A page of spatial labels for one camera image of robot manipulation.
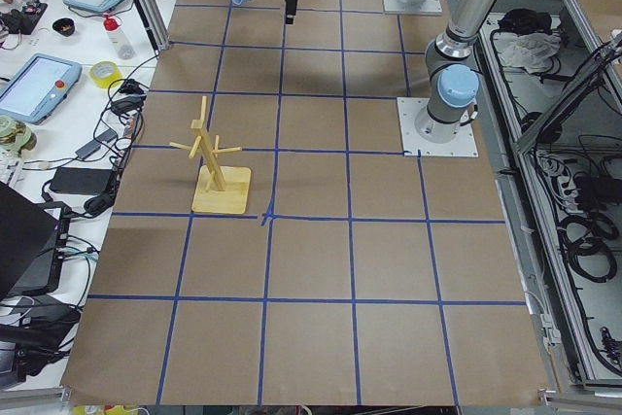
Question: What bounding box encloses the wooden cup tree stand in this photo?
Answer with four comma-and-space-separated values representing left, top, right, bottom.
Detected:
169, 96, 252, 215

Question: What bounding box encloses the clear bottle red cap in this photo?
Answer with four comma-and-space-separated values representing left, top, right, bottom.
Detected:
103, 14, 135, 59

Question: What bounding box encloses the yellow tape roll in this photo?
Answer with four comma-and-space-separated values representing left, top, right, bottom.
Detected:
89, 60, 122, 88

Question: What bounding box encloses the small black bowl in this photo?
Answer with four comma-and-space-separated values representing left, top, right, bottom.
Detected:
52, 17, 76, 37

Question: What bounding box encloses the lower teach pendant tablet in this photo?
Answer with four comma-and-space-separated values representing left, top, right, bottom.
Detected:
1, 53, 83, 124

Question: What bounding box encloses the white crumpled cloth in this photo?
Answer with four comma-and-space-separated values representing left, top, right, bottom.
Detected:
500, 32, 562, 74

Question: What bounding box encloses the black power brick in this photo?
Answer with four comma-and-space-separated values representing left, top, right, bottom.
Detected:
50, 167, 113, 195

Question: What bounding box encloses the black laptop computer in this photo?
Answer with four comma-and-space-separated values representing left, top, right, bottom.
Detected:
1, 184, 70, 298

